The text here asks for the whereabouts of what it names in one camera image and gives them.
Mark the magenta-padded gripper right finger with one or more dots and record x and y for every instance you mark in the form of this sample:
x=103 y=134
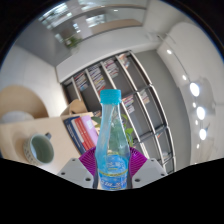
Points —
x=150 y=171

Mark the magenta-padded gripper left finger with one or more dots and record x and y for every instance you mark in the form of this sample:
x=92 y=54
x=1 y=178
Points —
x=75 y=171

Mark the clear bottle with teal cap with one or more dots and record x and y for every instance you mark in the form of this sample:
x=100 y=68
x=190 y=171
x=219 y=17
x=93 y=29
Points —
x=112 y=146

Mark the red book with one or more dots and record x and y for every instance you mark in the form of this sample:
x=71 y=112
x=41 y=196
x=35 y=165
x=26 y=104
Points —
x=85 y=131
x=80 y=133

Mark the thick dark blue book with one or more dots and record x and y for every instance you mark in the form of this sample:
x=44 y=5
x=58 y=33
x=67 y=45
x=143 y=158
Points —
x=73 y=131

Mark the patterned white ceramic mug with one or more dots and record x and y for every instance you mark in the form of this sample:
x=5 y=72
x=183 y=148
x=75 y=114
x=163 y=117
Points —
x=40 y=151

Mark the pink book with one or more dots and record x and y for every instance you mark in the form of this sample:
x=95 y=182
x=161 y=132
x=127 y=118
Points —
x=90 y=128

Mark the grey bookshelf unit with books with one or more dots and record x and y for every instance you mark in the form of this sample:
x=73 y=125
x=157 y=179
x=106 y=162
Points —
x=146 y=100

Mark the group of ceiling lights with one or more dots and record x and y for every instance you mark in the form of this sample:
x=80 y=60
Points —
x=194 y=89

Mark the small green floor plant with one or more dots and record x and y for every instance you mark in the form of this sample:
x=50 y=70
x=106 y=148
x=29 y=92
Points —
x=71 y=41

